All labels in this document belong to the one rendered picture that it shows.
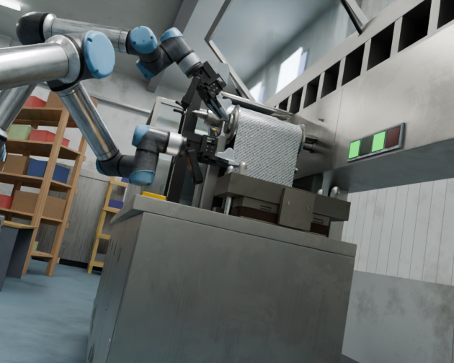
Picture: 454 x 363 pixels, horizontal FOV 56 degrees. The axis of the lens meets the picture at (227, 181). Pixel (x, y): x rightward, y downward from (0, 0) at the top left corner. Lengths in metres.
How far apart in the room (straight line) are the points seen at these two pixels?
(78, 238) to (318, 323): 7.94
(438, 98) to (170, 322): 0.85
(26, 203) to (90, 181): 2.44
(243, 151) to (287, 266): 0.45
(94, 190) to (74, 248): 1.21
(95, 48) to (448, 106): 0.85
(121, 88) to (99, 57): 9.69
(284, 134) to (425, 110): 0.54
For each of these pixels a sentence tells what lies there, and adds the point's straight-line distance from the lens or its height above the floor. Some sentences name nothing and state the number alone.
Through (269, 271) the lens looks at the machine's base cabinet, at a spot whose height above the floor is 0.77.
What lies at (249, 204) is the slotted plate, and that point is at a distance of 1.25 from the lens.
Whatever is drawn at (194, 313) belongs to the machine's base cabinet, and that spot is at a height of 0.63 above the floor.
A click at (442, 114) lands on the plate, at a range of 1.12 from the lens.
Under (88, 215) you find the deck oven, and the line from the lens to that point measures 8.99.
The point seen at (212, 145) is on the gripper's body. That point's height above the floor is 1.14.
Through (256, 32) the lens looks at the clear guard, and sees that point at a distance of 2.18.
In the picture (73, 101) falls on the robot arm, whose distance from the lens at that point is 1.32.
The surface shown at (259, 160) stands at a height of 1.13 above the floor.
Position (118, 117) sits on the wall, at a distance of 10.63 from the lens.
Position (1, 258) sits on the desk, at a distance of 4.95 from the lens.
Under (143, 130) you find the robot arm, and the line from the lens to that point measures 1.37.
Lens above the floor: 0.79
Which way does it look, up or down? 10 degrees up
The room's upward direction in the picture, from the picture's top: 11 degrees clockwise
